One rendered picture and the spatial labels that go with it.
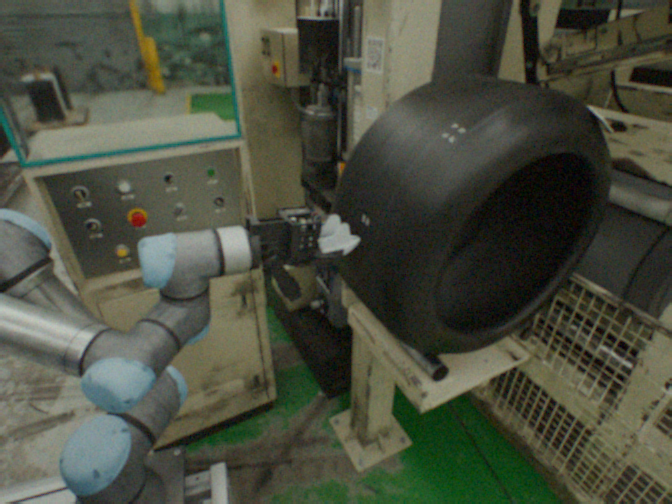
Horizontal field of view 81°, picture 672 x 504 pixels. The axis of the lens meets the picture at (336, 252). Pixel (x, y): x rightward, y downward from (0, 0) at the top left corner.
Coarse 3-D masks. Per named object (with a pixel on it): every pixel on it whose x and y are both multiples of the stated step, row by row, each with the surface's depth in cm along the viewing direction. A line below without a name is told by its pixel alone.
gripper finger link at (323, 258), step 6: (318, 252) 67; (330, 252) 68; (336, 252) 68; (342, 252) 69; (312, 258) 66; (318, 258) 66; (324, 258) 66; (330, 258) 67; (336, 258) 68; (312, 264) 66; (318, 264) 66; (324, 264) 67
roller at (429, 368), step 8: (408, 352) 97; (416, 352) 94; (416, 360) 94; (424, 360) 91; (432, 360) 91; (440, 360) 91; (424, 368) 91; (432, 368) 89; (440, 368) 89; (448, 368) 90; (432, 376) 89; (440, 376) 90
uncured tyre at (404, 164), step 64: (384, 128) 75; (512, 128) 63; (576, 128) 68; (384, 192) 69; (448, 192) 63; (512, 192) 110; (576, 192) 94; (384, 256) 69; (448, 256) 68; (512, 256) 109; (576, 256) 90; (384, 320) 78; (448, 320) 103; (512, 320) 92
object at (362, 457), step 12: (336, 420) 177; (348, 420) 179; (336, 432) 174; (348, 432) 174; (396, 432) 174; (348, 444) 169; (360, 444) 169; (372, 444) 168; (384, 444) 169; (396, 444) 169; (408, 444) 169; (360, 456) 165; (372, 456) 165; (384, 456) 165; (360, 468) 160
